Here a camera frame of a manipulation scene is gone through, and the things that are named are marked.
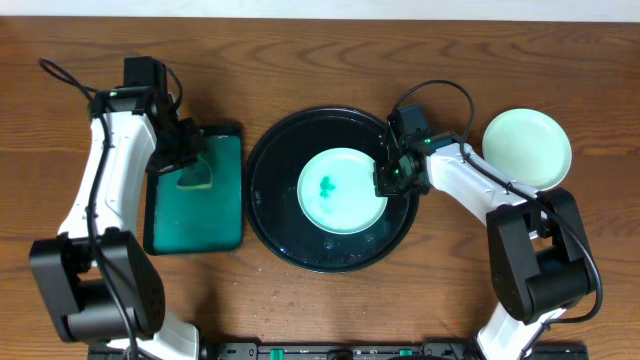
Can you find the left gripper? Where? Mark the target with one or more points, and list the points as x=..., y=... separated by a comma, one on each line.
x=176, y=151

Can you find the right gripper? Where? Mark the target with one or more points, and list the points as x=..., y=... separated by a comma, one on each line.
x=388, y=180

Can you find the green scrub sponge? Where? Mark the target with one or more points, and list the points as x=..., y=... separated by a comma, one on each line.
x=197, y=176

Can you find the mint plate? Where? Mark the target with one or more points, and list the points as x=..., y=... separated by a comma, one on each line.
x=528, y=146
x=336, y=192

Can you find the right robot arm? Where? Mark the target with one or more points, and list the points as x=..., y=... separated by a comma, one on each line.
x=540, y=260

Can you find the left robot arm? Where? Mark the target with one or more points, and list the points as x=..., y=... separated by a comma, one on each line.
x=97, y=283

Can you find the black rectangular water tray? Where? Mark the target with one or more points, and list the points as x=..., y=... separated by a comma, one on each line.
x=198, y=221

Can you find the round black serving tray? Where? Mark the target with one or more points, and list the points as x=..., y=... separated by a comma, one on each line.
x=270, y=192

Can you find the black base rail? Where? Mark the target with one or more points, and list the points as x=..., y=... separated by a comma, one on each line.
x=437, y=349

